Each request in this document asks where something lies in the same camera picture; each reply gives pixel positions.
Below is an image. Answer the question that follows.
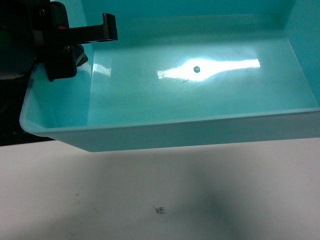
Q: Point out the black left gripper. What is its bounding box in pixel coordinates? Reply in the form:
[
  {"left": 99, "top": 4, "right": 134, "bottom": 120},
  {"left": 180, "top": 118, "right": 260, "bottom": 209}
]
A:
[{"left": 0, "top": 0, "right": 118, "bottom": 82}]

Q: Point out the teal plastic bin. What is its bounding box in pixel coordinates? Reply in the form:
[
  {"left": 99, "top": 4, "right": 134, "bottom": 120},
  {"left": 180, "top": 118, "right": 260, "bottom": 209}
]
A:
[{"left": 20, "top": 0, "right": 320, "bottom": 152}]

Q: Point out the small printed marker sticker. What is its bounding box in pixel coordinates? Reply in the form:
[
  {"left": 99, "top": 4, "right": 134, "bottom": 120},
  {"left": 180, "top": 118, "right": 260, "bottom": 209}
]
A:
[{"left": 153, "top": 204, "right": 166, "bottom": 215}]

